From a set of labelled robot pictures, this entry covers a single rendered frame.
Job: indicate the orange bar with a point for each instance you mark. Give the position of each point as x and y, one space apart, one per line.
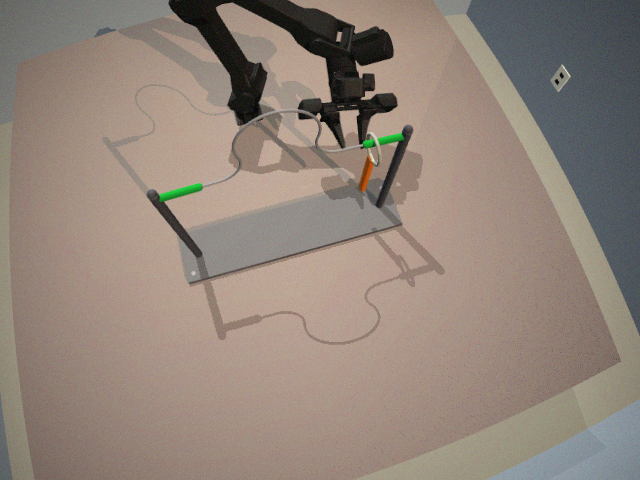
370 162

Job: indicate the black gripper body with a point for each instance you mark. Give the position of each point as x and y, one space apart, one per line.
384 102

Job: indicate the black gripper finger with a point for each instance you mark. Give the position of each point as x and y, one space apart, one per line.
363 122
333 122

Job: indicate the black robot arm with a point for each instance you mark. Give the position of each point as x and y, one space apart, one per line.
313 29

